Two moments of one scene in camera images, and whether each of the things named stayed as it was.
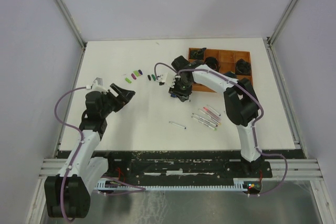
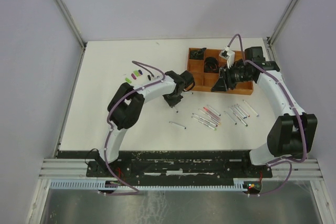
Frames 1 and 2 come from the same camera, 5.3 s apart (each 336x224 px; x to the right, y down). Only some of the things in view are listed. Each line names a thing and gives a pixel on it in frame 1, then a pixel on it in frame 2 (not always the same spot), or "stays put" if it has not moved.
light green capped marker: [214, 128] stays put
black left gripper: [119, 102] → [172, 103]
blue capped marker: [185, 128] stays put
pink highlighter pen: [211, 113] stays put
